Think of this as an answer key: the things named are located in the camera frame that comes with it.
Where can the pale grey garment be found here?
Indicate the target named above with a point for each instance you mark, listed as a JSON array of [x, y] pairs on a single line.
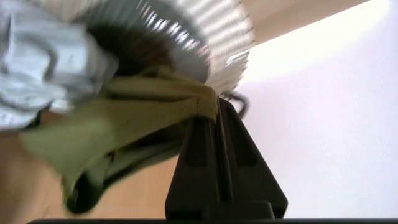
[[46, 62]]

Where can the white laundry basket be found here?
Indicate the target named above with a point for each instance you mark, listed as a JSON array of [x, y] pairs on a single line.
[[217, 34]]

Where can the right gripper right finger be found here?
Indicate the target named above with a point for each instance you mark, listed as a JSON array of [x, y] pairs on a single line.
[[248, 186]]

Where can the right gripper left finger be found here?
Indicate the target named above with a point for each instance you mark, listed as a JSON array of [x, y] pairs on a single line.
[[192, 174]]

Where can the green printed t-shirt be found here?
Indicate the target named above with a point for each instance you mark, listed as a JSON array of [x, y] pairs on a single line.
[[140, 105]]

